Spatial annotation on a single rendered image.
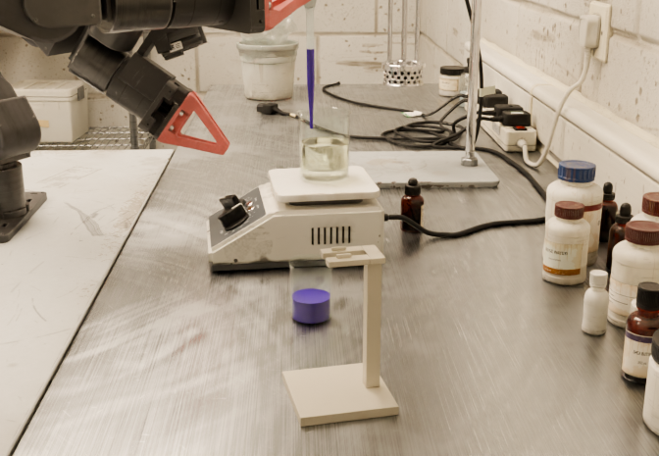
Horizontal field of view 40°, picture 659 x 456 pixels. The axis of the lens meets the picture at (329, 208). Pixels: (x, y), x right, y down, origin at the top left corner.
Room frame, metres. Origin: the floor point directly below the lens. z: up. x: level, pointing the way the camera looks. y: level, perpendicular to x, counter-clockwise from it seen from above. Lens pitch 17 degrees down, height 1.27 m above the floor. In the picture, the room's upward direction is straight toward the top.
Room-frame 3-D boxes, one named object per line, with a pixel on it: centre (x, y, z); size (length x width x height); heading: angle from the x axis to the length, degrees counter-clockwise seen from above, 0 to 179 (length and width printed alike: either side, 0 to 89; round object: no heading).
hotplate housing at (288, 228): (1.03, 0.03, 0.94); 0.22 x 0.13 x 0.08; 99
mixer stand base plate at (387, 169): (1.40, -0.10, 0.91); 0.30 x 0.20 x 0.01; 92
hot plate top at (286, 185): (1.03, 0.01, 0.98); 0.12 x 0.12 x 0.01; 9
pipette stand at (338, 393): (0.67, -0.01, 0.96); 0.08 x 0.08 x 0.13; 13
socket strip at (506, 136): (1.73, -0.33, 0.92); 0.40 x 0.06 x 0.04; 2
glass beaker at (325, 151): (1.04, 0.01, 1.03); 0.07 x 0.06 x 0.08; 7
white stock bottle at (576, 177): (1.00, -0.28, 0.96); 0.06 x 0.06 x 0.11
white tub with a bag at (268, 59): (2.08, 0.14, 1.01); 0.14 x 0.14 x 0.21
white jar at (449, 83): (2.11, -0.29, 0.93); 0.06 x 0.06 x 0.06
